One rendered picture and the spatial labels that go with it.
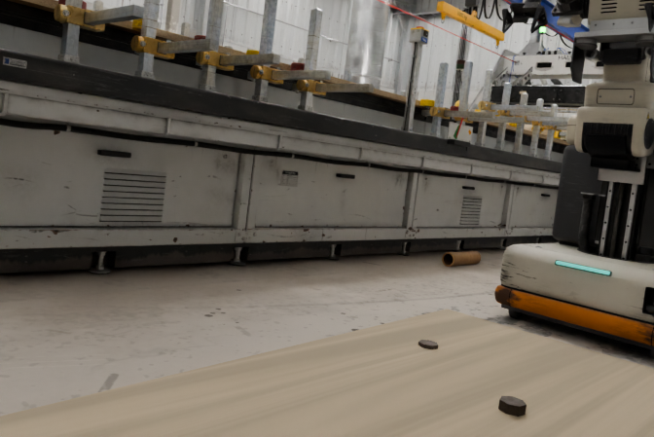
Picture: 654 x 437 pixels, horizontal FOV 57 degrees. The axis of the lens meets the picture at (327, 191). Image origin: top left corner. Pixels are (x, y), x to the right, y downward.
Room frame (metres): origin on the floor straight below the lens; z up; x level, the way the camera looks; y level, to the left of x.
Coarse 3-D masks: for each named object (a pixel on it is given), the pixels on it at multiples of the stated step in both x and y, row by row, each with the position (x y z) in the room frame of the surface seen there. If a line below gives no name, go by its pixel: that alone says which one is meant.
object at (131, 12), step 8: (112, 8) 1.68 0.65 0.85; (120, 8) 1.65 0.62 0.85; (128, 8) 1.61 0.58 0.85; (136, 8) 1.60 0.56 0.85; (88, 16) 1.78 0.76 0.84; (96, 16) 1.74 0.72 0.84; (104, 16) 1.71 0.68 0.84; (112, 16) 1.68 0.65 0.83; (120, 16) 1.64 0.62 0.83; (128, 16) 1.61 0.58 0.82; (136, 16) 1.60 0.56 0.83; (96, 24) 1.80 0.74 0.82
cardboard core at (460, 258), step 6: (450, 252) 3.31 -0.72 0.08; (456, 252) 3.35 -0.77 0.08; (462, 252) 3.40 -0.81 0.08; (468, 252) 3.44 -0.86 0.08; (474, 252) 3.48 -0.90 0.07; (444, 258) 3.34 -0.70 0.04; (450, 258) 3.39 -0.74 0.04; (456, 258) 3.31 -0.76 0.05; (462, 258) 3.35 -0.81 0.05; (468, 258) 3.40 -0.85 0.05; (474, 258) 3.45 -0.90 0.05; (480, 258) 3.50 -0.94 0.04; (444, 264) 3.33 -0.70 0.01; (450, 264) 3.34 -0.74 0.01; (456, 264) 3.32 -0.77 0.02; (462, 264) 3.38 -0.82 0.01; (468, 264) 3.43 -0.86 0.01; (474, 264) 3.50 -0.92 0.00
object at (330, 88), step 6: (294, 84) 2.62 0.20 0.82; (318, 84) 2.52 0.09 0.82; (324, 84) 2.50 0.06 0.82; (330, 84) 2.47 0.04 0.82; (336, 84) 2.45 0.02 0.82; (342, 84) 2.43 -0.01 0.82; (348, 84) 2.40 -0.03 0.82; (354, 84) 2.38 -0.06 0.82; (360, 84) 2.36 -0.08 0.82; (366, 84) 2.34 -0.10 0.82; (294, 90) 2.61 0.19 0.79; (318, 90) 2.52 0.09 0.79; (324, 90) 2.49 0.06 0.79; (330, 90) 2.47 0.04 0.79; (336, 90) 2.45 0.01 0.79; (342, 90) 2.43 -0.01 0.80; (348, 90) 2.40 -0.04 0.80; (354, 90) 2.38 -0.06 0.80; (360, 90) 2.36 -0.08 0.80; (366, 90) 2.34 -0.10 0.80; (372, 90) 2.35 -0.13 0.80
